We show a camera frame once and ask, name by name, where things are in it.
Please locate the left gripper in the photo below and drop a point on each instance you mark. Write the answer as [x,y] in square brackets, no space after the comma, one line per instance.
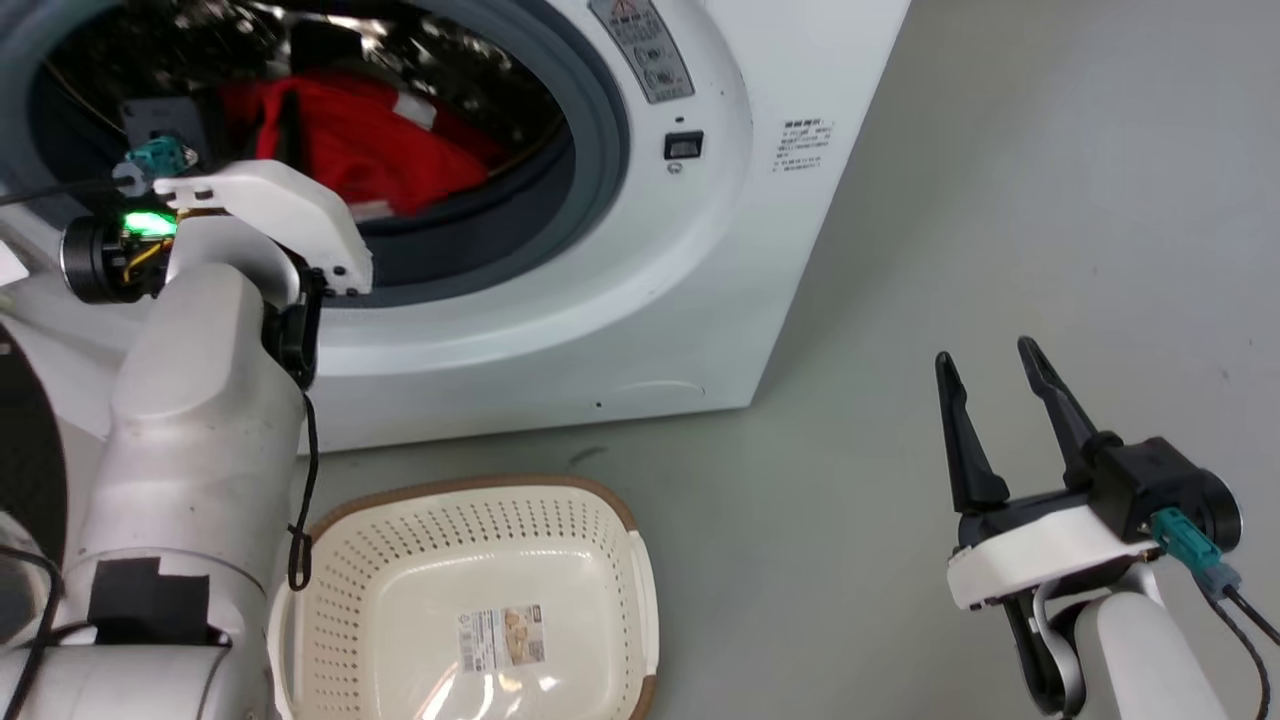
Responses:
[290,215]

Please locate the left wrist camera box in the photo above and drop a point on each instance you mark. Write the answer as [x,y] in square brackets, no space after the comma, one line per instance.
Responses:
[162,120]

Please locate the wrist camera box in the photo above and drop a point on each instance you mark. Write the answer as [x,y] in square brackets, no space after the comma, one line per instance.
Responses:
[162,120]
[1145,480]

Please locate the white front-load washing machine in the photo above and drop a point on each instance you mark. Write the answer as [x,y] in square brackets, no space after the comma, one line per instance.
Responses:
[690,300]

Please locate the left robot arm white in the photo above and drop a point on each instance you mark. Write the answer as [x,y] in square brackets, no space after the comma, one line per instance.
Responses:
[190,430]

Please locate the black door latch socket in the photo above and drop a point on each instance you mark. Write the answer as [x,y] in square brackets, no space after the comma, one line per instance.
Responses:
[684,146]

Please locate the cream perforated laundry basket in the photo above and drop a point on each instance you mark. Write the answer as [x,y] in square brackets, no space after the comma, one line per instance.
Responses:
[420,600]

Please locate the grey warning label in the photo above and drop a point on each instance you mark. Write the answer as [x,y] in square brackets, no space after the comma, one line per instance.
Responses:
[645,45]

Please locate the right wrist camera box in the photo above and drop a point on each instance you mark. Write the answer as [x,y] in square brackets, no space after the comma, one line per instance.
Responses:
[1145,480]

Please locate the printed sticker on machine side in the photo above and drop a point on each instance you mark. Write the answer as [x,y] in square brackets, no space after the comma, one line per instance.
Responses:
[805,145]

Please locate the teal connector of gripper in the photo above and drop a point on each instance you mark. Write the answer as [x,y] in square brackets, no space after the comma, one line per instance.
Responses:
[1195,555]
[160,160]

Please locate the teal connector of right gripper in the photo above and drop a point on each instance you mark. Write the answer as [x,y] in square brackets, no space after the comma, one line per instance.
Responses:
[1195,555]

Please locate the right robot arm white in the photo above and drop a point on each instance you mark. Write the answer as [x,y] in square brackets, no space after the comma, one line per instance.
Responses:
[1140,660]

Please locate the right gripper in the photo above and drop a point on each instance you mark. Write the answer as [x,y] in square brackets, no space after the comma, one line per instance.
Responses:
[1040,550]

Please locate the paper label inside basket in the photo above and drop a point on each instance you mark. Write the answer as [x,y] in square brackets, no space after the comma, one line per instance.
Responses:
[502,638]

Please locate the red garment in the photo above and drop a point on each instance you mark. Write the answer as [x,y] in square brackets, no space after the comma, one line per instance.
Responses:
[350,140]

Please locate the teal connector of left gripper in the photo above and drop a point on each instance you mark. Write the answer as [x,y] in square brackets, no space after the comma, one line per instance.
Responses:
[160,160]

